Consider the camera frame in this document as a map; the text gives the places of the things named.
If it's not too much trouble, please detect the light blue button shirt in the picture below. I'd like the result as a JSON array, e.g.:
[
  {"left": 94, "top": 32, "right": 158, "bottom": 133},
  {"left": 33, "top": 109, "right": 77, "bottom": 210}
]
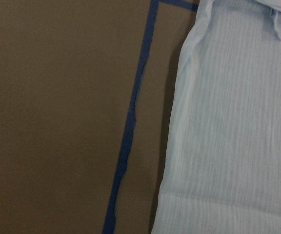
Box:
[{"left": 152, "top": 0, "right": 281, "bottom": 234}]

